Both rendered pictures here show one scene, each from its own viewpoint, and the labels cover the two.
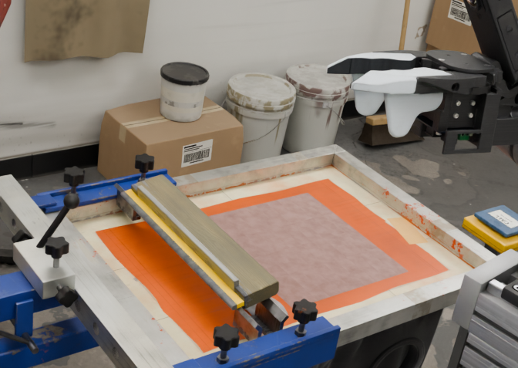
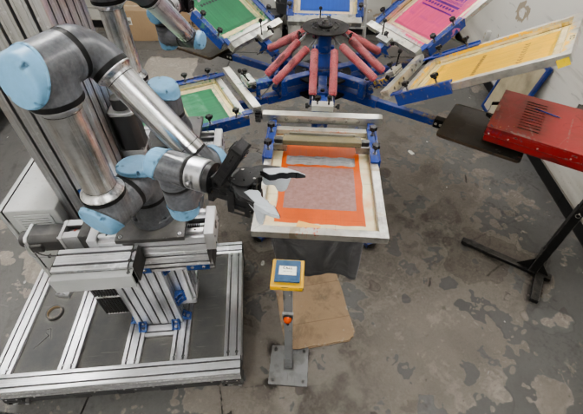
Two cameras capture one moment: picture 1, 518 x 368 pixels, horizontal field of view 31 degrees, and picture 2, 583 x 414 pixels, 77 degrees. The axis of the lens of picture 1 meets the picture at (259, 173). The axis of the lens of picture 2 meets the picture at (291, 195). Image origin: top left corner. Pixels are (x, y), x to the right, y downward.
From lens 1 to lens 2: 2.70 m
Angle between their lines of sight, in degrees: 96
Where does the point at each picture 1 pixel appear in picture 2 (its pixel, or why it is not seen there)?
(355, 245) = (309, 202)
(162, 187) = (352, 140)
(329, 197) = (349, 216)
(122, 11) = not seen: outside the picture
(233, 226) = (343, 175)
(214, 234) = (316, 139)
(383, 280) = (284, 196)
